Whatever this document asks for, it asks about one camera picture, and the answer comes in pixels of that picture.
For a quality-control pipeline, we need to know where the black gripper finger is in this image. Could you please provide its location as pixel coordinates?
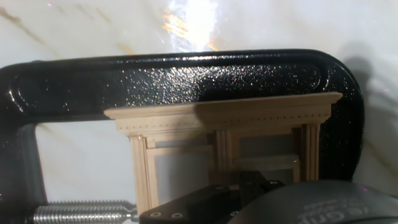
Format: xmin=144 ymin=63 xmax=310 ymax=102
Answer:
xmin=139 ymin=170 xmax=285 ymax=224

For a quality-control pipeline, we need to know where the white marble pattern board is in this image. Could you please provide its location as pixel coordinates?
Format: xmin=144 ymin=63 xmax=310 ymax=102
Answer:
xmin=0 ymin=0 xmax=398 ymax=224

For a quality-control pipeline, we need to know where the black metal C-clamp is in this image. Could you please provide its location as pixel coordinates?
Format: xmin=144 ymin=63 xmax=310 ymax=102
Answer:
xmin=0 ymin=49 xmax=365 ymax=224

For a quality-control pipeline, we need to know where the miniature wooden sliding window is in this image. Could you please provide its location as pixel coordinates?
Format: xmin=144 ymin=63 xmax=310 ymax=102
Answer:
xmin=103 ymin=91 xmax=343 ymax=216

